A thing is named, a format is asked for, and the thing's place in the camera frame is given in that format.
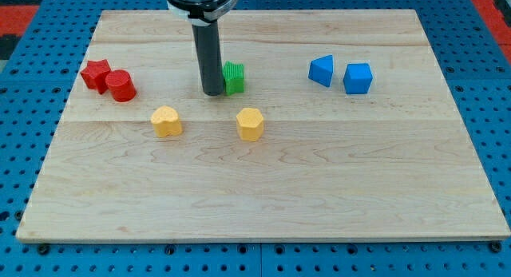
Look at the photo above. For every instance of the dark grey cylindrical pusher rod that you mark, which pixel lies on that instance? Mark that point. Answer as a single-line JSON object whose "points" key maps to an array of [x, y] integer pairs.
{"points": [[207, 43]]}

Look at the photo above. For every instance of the yellow heart block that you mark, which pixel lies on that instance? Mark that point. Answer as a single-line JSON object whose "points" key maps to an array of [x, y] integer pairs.
{"points": [[166, 122]]}

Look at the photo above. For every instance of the green star block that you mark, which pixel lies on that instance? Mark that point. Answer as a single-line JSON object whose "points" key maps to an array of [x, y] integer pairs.
{"points": [[233, 77]]}

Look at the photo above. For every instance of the yellow hexagon block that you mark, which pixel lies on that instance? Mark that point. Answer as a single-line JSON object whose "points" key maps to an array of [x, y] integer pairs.
{"points": [[249, 124]]}

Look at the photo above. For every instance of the red cylinder block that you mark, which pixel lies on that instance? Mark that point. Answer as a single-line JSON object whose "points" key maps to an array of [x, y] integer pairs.
{"points": [[120, 84]]}

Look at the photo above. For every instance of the blue triangular prism block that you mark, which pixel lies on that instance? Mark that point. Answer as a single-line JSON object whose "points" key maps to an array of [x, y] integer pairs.
{"points": [[321, 70]]}

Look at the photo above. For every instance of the red star block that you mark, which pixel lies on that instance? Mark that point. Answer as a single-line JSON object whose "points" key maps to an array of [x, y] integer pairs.
{"points": [[94, 75]]}

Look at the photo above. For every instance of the light wooden board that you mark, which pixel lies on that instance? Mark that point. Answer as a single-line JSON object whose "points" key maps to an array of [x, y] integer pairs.
{"points": [[393, 165]]}

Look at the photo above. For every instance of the blue cube block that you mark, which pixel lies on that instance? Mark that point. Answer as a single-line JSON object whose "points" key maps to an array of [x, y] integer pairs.
{"points": [[357, 78]]}

